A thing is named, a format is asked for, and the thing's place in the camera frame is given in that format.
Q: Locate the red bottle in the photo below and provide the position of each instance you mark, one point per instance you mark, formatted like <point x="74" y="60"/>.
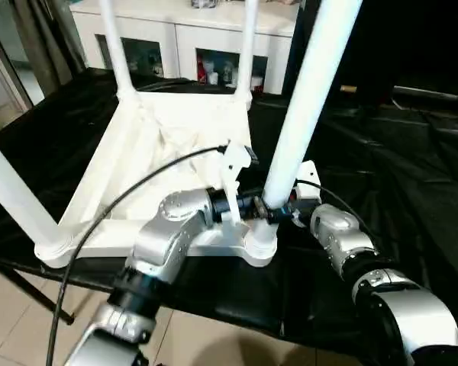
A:
<point x="201" y="70"/>

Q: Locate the small white cup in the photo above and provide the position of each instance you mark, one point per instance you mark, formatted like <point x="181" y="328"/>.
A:
<point x="256" y="82"/>

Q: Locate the grey curtain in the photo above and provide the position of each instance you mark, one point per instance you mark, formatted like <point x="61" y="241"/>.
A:
<point x="34" y="45"/>

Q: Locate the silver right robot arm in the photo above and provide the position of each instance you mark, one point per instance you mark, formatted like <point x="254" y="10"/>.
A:
<point x="339" y="232"/>

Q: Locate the small gold label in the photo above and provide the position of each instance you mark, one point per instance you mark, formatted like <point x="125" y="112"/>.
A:
<point x="348" y="88"/>

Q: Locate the black metal stand bar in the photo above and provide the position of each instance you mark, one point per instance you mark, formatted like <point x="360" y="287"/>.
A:
<point x="34" y="289"/>

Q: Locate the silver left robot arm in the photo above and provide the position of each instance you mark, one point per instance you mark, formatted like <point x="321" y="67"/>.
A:
<point x="164" y="236"/>

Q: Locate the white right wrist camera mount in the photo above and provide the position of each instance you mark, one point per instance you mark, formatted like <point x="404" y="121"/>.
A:
<point x="309" y="175"/>

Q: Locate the white glass-door cabinet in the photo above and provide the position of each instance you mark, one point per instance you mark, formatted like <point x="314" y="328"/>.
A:
<point x="168" y="23"/>

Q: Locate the black work mat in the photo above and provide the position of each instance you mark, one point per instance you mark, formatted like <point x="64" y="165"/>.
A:
<point x="328" y="267"/>

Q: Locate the white plastic table top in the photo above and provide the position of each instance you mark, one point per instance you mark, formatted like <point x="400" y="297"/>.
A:
<point x="137" y="126"/>

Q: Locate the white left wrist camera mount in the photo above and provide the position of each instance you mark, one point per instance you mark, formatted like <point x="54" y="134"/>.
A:
<point x="233" y="164"/>

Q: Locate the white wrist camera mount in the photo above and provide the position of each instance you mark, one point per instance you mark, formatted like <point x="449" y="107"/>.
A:
<point x="233" y="164"/>
<point x="309" y="175"/>

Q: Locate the white plastic table leg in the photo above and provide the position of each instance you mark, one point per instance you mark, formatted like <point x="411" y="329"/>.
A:
<point x="248" y="49"/>
<point x="15" y="190"/>
<point x="114" y="49"/>
<point x="309" y="95"/>

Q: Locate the clear glass ornament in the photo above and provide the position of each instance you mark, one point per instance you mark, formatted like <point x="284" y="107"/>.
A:
<point x="204" y="3"/>

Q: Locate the black cabinet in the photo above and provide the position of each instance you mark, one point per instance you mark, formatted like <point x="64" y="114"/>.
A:
<point x="404" y="38"/>

